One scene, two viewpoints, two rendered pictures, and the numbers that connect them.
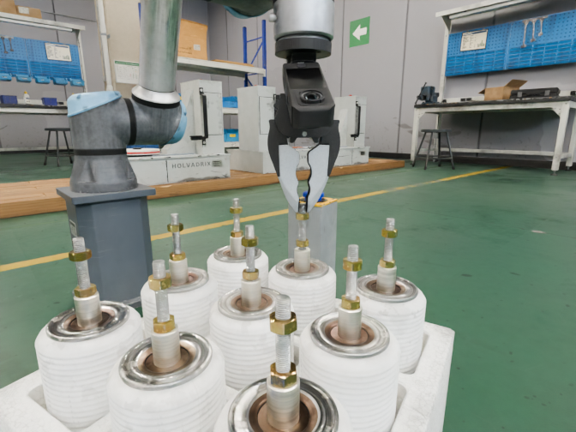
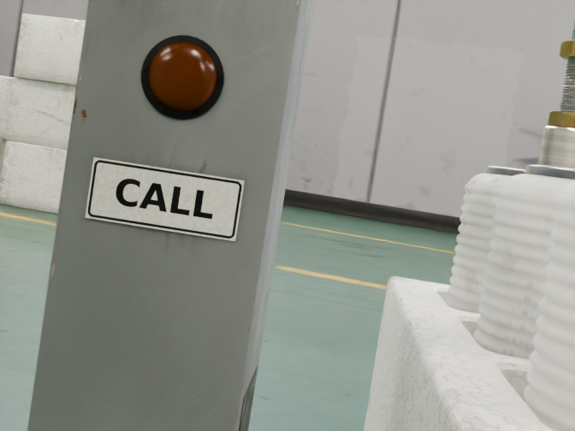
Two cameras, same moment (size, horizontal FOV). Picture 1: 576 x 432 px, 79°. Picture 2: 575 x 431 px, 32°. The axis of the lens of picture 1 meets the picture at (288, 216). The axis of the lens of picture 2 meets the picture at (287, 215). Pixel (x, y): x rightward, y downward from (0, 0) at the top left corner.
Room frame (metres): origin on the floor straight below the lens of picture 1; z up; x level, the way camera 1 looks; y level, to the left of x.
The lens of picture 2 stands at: (0.79, 0.29, 0.24)
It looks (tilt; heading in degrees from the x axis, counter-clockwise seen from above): 3 degrees down; 241
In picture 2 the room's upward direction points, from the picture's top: 9 degrees clockwise
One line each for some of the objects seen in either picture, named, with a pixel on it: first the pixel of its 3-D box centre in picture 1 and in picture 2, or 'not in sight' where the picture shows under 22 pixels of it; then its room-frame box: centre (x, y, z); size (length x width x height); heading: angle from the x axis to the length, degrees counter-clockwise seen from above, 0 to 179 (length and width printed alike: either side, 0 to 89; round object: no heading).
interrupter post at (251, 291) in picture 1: (251, 292); not in sight; (0.36, 0.04, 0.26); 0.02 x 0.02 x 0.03
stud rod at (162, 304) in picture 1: (162, 304); not in sight; (0.26, 0.10, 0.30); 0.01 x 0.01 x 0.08
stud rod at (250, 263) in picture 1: (250, 258); not in sight; (0.36, 0.04, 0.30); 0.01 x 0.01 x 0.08
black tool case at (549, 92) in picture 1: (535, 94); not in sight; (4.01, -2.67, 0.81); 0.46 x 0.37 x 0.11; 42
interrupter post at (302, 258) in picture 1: (302, 260); not in sight; (0.47, -0.02, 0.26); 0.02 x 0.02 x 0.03
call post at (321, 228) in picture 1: (311, 278); (154, 376); (0.65, -0.05, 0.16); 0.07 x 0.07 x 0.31; 58
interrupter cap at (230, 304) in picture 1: (251, 303); not in sight; (0.36, 0.04, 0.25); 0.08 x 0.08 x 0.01
